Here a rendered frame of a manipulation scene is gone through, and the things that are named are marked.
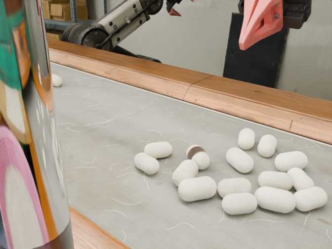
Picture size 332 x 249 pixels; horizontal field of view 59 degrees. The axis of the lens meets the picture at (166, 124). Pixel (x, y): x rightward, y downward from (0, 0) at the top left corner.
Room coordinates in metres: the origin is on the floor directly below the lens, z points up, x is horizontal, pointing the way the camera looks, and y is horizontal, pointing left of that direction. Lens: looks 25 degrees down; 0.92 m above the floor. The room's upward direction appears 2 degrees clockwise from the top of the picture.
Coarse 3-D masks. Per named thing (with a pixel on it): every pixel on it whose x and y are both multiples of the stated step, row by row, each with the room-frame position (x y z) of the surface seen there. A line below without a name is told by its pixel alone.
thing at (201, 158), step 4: (188, 148) 0.29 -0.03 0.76; (200, 152) 0.28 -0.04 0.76; (204, 152) 0.28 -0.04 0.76; (196, 156) 0.27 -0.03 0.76; (200, 156) 0.27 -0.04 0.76; (204, 156) 0.27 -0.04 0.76; (208, 156) 0.28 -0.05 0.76; (192, 160) 0.27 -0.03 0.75; (196, 160) 0.27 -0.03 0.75; (200, 160) 0.27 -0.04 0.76; (204, 160) 0.27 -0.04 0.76; (208, 160) 0.27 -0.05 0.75; (200, 164) 0.27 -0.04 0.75; (204, 164) 0.27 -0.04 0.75; (208, 164) 0.27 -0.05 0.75; (200, 168) 0.27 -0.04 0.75; (204, 168) 0.27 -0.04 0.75
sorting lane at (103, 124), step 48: (96, 96) 0.49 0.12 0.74; (144, 96) 0.50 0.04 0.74; (96, 144) 0.32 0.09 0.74; (144, 144) 0.32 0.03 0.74; (192, 144) 0.33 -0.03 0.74; (288, 144) 0.34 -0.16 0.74; (96, 192) 0.23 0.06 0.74; (144, 192) 0.23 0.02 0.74; (144, 240) 0.17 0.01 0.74; (192, 240) 0.17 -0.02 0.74; (240, 240) 0.17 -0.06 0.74; (288, 240) 0.18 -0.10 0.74
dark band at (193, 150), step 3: (195, 147) 0.29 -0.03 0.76; (198, 147) 0.29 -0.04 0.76; (201, 147) 0.29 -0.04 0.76; (189, 150) 0.29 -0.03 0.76; (192, 150) 0.28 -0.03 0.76; (195, 150) 0.28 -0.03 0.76; (198, 150) 0.28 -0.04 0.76; (201, 150) 0.28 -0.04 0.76; (204, 150) 0.28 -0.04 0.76; (189, 153) 0.28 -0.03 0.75; (192, 153) 0.28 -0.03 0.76; (195, 153) 0.28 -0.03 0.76; (189, 156) 0.28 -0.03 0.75; (192, 156) 0.27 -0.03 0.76; (189, 159) 0.28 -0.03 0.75
